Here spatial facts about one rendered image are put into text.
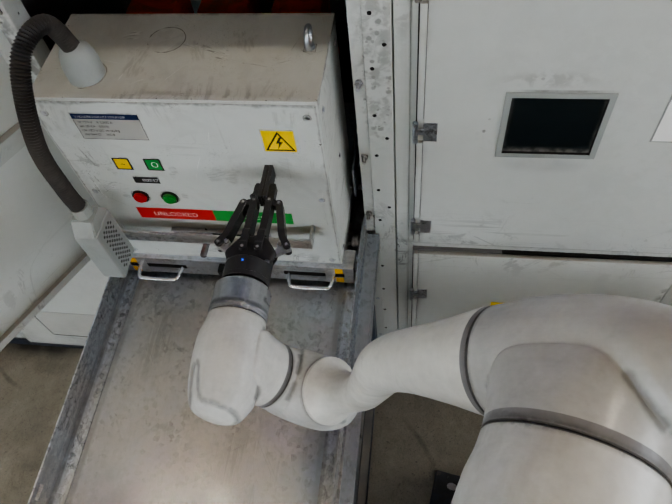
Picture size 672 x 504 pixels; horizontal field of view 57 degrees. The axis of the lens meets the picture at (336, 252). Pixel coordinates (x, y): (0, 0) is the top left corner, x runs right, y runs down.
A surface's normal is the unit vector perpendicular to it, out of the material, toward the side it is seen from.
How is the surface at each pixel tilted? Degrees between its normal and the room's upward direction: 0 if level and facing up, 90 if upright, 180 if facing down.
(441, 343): 52
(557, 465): 16
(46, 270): 90
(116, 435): 0
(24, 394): 0
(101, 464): 0
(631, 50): 90
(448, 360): 60
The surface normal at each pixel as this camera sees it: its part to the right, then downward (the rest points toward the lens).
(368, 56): -0.11, 0.84
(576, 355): -0.51, -0.70
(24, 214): 0.83, 0.42
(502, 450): -0.64, -0.69
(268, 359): 0.74, -0.26
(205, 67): -0.09, -0.54
